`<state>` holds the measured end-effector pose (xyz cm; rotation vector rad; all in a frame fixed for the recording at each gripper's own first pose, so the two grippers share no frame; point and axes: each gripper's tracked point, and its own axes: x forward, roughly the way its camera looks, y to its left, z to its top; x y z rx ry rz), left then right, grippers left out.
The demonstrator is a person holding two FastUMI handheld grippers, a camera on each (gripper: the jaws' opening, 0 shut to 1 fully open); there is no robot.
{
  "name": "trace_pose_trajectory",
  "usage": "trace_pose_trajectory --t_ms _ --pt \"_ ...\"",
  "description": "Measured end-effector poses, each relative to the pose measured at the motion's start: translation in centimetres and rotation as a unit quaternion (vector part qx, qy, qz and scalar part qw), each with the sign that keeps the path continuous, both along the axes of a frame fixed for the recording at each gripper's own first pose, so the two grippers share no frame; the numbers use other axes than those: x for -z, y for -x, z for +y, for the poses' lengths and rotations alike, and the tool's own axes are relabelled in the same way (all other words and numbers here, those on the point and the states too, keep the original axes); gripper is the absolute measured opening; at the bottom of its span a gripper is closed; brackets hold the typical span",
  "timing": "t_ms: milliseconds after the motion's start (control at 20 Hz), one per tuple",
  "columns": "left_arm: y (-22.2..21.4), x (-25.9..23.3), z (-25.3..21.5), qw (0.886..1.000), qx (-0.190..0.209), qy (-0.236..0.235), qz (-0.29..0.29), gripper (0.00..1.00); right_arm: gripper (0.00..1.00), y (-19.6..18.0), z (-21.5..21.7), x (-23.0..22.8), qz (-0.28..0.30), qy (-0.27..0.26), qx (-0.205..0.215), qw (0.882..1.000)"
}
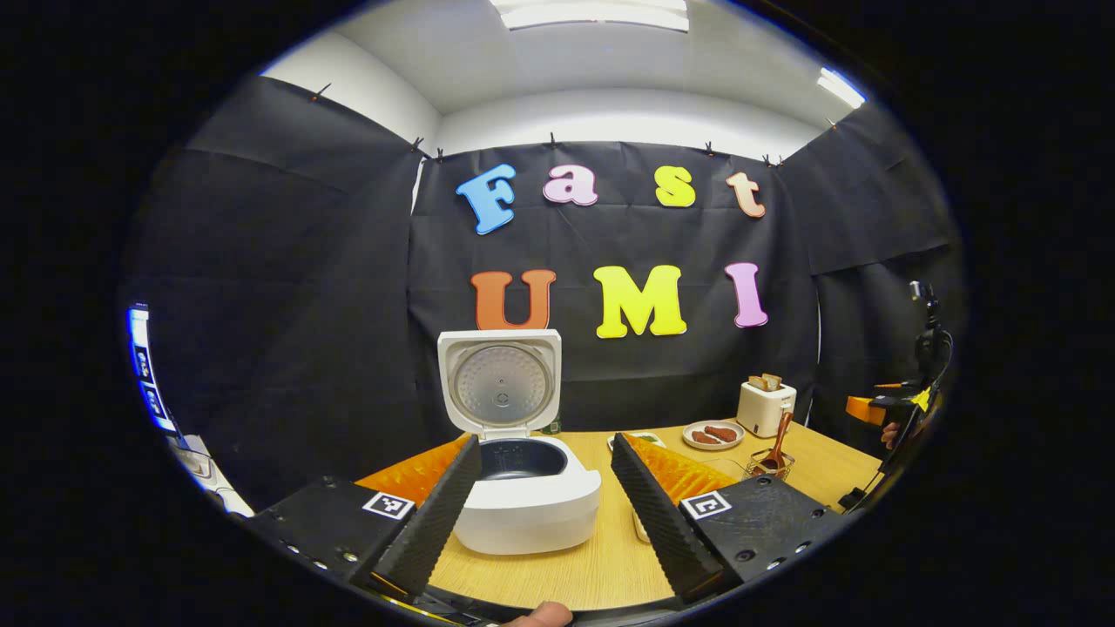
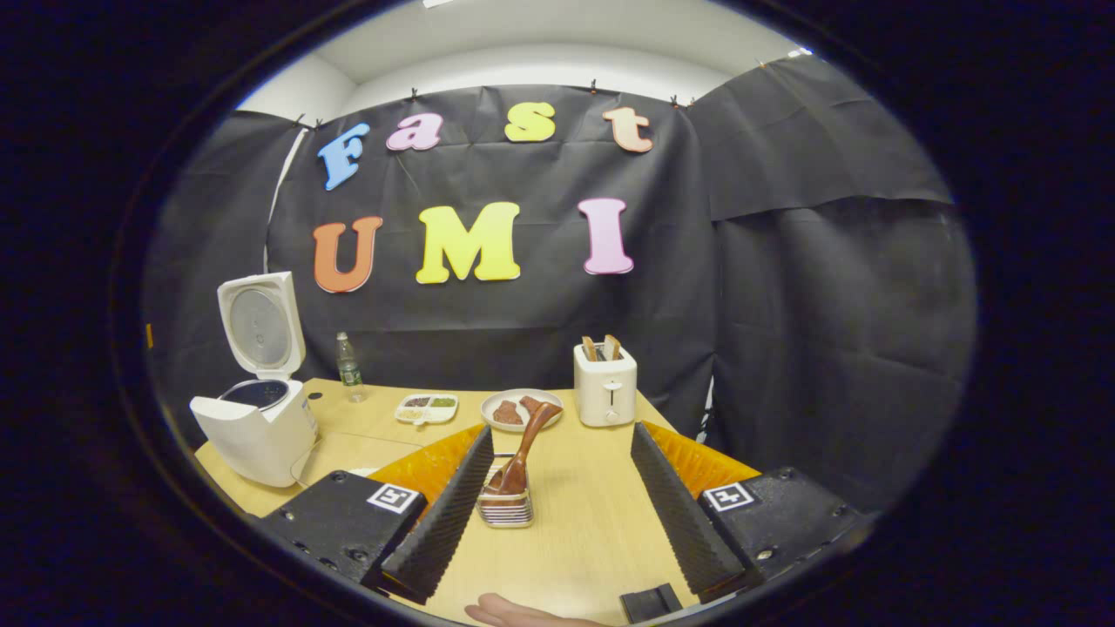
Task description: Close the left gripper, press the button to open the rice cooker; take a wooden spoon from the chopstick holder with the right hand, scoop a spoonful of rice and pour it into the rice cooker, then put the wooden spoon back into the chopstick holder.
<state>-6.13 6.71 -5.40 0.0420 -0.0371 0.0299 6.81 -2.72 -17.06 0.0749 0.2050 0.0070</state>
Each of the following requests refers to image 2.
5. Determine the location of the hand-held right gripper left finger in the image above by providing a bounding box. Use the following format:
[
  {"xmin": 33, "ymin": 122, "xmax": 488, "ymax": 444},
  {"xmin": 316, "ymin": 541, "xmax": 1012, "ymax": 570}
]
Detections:
[{"xmin": 257, "ymin": 423, "xmax": 494, "ymax": 606}]

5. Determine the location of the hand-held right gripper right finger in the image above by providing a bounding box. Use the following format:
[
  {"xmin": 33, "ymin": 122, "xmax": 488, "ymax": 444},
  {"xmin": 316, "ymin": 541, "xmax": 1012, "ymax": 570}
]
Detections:
[{"xmin": 631, "ymin": 420, "xmax": 872, "ymax": 603}]

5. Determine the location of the metal wire chopstick holder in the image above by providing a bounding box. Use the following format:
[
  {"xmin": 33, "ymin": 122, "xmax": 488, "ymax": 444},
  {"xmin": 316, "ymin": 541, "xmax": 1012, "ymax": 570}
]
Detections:
[{"xmin": 476, "ymin": 453, "xmax": 534, "ymax": 529}]

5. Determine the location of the brown wooden spoon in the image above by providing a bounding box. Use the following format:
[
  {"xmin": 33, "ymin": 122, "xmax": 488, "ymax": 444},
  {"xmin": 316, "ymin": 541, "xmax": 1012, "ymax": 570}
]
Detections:
[{"xmin": 484, "ymin": 401, "xmax": 564, "ymax": 497}]

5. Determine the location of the white rice cooker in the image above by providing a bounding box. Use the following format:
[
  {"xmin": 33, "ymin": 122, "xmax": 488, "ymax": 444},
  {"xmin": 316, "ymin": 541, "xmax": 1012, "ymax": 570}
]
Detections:
[{"xmin": 190, "ymin": 272, "xmax": 320, "ymax": 489}]

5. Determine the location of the white round plate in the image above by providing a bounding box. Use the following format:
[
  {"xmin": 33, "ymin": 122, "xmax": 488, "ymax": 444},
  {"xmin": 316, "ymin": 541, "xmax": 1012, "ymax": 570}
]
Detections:
[{"xmin": 481, "ymin": 388, "xmax": 564, "ymax": 433}]

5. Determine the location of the white divided condiment dish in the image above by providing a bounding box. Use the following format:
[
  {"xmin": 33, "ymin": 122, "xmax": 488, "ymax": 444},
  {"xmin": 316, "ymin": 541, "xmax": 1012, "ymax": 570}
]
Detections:
[{"xmin": 395, "ymin": 394, "xmax": 460, "ymax": 426}]

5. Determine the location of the white toaster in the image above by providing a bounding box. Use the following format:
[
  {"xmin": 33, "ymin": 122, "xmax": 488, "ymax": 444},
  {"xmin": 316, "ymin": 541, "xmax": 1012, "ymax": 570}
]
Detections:
[{"xmin": 573, "ymin": 342, "xmax": 639, "ymax": 428}]

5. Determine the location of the clear plastic water bottle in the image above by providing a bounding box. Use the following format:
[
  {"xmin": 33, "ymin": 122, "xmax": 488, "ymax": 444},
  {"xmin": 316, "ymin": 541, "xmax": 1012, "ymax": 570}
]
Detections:
[{"xmin": 336, "ymin": 331, "xmax": 367, "ymax": 403}]

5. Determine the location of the black backdrop cloth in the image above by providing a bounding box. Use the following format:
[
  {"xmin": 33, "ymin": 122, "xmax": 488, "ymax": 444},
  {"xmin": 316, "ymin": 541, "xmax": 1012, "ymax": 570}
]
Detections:
[{"xmin": 144, "ymin": 54, "xmax": 978, "ymax": 515}]

